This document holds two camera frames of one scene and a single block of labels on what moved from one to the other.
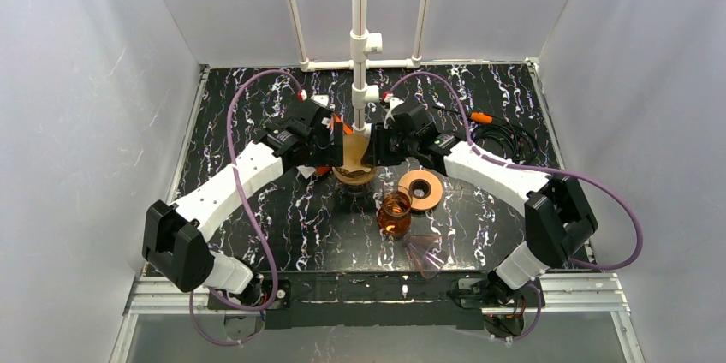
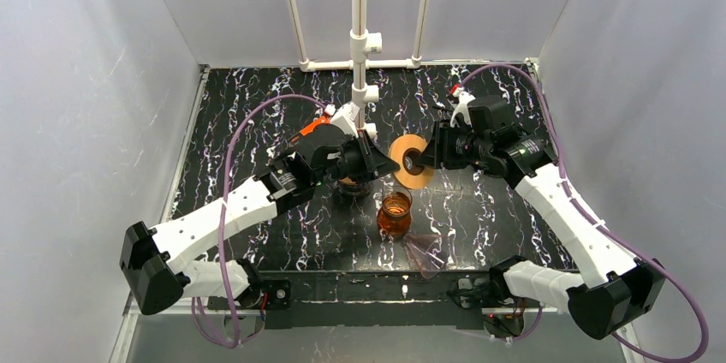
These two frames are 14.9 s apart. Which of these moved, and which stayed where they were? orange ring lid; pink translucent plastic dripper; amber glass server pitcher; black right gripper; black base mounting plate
Moved: black right gripper; orange ring lid
Stayed: pink translucent plastic dripper; amber glass server pitcher; black base mounting plate
